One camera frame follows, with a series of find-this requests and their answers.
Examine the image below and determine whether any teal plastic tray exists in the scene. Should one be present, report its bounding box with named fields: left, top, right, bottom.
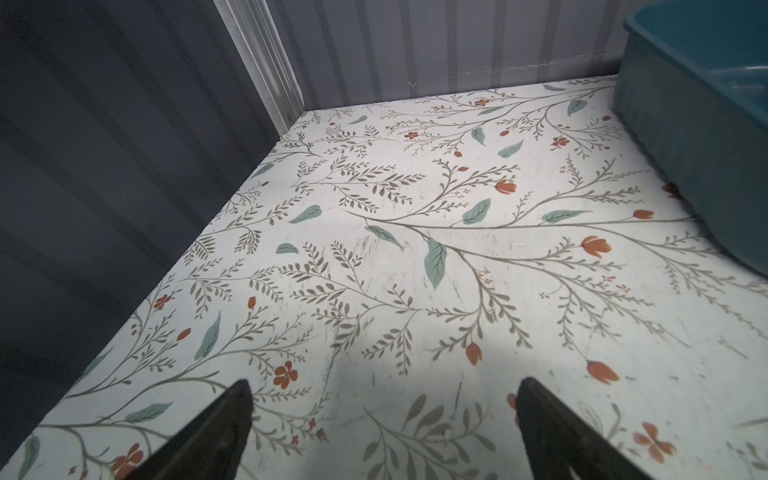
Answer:
left=614, top=1, right=767, bottom=274

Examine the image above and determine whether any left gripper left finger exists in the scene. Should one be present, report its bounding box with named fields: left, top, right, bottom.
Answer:
left=127, top=379, right=253, bottom=480

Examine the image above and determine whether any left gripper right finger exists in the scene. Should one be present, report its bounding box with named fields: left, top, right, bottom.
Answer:
left=516, top=377, right=649, bottom=480

